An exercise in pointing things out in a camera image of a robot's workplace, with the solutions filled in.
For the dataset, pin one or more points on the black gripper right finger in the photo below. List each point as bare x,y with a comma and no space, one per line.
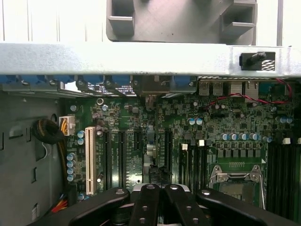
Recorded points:
185,207

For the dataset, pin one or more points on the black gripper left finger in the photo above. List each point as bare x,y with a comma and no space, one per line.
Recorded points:
145,204

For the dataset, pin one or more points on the CPU socket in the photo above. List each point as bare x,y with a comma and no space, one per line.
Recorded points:
235,188

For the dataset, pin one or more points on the short black expansion slot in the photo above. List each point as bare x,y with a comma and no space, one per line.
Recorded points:
138,139

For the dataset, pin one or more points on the blue expansion slot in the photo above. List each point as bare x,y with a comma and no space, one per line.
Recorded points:
150,135

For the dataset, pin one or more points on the white expansion slot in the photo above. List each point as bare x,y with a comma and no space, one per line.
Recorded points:
89,160

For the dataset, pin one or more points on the green motherboard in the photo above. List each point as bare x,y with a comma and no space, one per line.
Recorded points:
211,122

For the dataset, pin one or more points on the white power connector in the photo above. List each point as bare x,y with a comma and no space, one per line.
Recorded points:
67,126

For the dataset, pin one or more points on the open black PC case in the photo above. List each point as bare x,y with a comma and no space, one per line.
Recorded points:
117,58

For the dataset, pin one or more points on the grey plastic parts rack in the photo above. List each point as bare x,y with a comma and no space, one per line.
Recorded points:
164,23

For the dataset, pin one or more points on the black case switch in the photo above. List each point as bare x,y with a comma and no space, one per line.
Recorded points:
256,61

